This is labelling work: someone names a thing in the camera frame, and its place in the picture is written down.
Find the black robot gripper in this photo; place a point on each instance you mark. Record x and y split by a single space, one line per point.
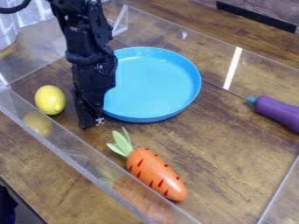
92 80

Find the yellow toy lemon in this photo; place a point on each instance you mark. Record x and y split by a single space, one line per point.
50 100

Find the blue plastic plate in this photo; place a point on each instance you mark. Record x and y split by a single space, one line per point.
158 83

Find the orange toy carrot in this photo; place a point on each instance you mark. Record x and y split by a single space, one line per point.
148 168

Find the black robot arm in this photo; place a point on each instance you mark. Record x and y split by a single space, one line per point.
94 62

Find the purple toy eggplant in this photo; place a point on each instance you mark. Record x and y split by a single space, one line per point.
279 111

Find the clear acrylic triangular bracket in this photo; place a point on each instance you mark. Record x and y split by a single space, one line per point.
120 22

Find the clear acrylic barrier wall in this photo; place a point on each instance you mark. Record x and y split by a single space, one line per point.
140 199

